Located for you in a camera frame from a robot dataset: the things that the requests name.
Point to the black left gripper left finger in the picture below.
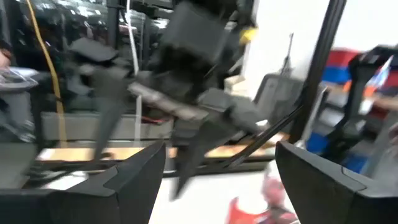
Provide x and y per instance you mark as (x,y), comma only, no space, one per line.
(93,202)

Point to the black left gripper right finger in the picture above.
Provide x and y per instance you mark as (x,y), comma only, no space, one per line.
(326,199)

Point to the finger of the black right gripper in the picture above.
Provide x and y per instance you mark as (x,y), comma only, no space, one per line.
(109,93)
(217,124)

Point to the red Fanta strawberry can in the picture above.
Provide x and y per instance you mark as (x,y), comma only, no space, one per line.
(264,211)

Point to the grey office chair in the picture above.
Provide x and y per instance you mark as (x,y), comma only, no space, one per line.
(276,93)

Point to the white table cover sheet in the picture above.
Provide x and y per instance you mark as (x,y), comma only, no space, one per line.
(211,199)

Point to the yellow tag on gripper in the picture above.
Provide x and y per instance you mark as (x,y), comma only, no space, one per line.
(247,35)

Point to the person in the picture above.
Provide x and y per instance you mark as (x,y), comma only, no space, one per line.
(15,109)

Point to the black equipment stand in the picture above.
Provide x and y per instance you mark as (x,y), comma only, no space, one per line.
(357,102)

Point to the red and blue bin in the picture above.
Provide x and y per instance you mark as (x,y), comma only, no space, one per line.
(339,65)

